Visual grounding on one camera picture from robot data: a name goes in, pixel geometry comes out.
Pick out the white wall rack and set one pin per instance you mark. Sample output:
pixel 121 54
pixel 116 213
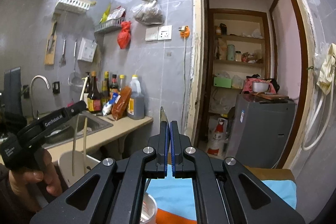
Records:
pixel 75 6

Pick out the steel sink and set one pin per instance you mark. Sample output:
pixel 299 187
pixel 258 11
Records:
pixel 65 133

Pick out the green box on shelf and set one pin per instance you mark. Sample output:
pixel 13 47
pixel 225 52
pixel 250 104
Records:
pixel 222 82

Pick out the red white bottle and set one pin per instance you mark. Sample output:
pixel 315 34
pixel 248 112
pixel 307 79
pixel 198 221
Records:
pixel 215 145

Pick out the clear hanging plastic bag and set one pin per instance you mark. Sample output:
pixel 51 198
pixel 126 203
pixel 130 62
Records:
pixel 148 13

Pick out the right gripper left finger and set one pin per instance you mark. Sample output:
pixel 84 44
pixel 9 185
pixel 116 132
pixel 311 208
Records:
pixel 112 192

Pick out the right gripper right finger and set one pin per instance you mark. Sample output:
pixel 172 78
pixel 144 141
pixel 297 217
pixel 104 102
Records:
pixel 225 191

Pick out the dark sauce bottle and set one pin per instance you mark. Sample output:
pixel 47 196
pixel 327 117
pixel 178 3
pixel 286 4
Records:
pixel 94 99

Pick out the orange cloth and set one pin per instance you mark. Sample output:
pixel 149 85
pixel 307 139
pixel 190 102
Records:
pixel 165 217

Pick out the orange snack packet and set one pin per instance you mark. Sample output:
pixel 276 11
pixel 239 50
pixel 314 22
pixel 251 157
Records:
pixel 121 103

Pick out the grey wall shelf basket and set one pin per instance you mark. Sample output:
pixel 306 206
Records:
pixel 109 26

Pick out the white utensil holder cup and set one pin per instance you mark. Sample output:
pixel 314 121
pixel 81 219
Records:
pixel 82 166

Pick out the white wall switch socket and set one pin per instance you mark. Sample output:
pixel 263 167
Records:
pixel 158 33

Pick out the cream rubber gloves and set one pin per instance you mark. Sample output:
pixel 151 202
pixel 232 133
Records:
pixel 327 71

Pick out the wooden chopstick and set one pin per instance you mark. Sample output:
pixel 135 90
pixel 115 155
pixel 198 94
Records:
pixel 74 146

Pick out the white wall box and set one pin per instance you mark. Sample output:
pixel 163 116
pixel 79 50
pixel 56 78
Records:
pixel 87 50

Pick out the red plastic bag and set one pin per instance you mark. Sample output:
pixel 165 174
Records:
pixel 124 36

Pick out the large soy sauce jug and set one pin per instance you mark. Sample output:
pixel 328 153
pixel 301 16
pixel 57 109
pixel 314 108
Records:
pixel 136 105

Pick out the wooden counter top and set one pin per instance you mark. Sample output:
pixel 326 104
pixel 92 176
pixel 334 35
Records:
pixel 117 130

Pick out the chrome tap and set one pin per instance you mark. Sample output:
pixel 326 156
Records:
pixel 39 85

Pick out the orange wall plug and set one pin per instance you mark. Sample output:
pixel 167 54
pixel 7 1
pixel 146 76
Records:
pixel 184 32

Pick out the person left hand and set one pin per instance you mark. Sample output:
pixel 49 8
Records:
pixel 20 179

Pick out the metal pot on washer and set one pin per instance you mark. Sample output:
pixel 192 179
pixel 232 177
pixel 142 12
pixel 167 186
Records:
pixel 260 87

